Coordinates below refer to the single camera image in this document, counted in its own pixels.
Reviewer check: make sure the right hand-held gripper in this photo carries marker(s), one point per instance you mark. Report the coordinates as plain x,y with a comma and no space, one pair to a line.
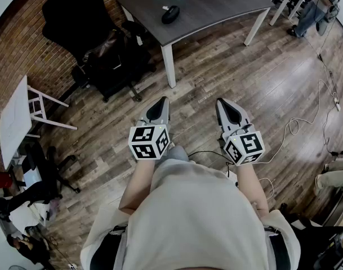
244,149

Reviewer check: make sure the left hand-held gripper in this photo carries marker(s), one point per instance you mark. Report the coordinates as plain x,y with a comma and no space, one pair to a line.
144,142

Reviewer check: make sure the black glasses case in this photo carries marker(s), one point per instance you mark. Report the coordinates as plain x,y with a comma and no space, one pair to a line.
170,15

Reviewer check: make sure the person's left forearm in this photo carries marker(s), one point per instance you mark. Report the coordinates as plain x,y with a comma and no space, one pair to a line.
137,184

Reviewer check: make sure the person's right forearm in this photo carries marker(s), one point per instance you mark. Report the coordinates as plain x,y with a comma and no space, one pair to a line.
251,187

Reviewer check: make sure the person's jeans leg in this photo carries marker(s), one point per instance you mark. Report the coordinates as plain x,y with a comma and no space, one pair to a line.
177,154

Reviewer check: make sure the brown leather bag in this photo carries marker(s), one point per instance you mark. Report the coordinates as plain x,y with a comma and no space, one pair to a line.
103,49

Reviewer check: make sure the person's cream shirt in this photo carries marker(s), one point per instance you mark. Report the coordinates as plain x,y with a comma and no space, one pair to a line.
193,212

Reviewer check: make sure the white power strip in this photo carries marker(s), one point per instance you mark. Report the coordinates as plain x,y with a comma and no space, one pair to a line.
337,105

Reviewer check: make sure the dark table with white legs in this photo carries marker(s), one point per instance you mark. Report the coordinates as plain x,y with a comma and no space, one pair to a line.
205,7

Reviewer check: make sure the black office chair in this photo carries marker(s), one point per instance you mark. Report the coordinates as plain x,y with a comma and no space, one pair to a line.
72,18

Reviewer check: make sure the black swivel chair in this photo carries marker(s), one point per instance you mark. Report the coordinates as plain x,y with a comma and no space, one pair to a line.
41,176

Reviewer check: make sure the small white table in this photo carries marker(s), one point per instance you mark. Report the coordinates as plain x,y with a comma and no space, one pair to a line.
15,122

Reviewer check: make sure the red box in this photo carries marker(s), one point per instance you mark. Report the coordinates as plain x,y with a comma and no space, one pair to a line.
0,180

